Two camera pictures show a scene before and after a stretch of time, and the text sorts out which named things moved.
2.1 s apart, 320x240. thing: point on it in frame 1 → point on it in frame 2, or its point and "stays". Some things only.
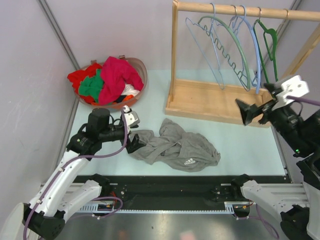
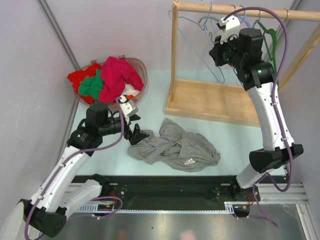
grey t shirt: [175, 147] stays
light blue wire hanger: [206, 42] → [174, 16]
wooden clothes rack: [217, 102] stays
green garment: [92, 85] stays
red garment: [76, 77] stays
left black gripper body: [130, 144] → [126, 130]
